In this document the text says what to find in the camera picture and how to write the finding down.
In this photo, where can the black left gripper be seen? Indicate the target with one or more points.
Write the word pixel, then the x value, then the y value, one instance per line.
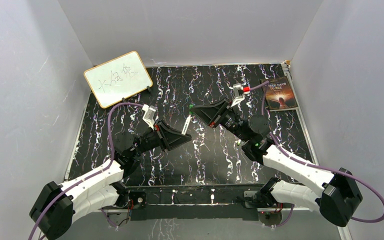
pixel 169 138

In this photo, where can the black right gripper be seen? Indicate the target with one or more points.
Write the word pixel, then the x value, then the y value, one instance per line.
pixel 211 113

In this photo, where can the white pen red tip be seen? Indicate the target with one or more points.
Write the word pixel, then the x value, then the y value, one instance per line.
pixel 186 125

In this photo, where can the green pen cap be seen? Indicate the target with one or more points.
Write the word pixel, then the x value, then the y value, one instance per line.
pixel 191 106

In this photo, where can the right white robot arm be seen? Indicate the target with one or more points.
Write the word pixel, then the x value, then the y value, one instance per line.
pixel 334 194

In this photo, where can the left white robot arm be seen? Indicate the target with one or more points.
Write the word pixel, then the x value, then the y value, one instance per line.
pixel 60 205

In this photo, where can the dark paperback book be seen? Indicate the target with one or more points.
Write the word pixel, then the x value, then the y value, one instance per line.
pixel 279 95

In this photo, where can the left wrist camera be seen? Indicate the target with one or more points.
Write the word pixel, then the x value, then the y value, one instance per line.
pixel 148 116

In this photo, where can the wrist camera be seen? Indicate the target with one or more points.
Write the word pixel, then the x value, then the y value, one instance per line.
pixel 148 116
pixel 239 92

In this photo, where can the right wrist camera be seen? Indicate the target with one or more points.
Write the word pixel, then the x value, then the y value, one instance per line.
pixel 239 92

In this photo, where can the small whiteboard wooden frame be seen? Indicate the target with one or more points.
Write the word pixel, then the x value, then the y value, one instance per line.
pixel 117 79

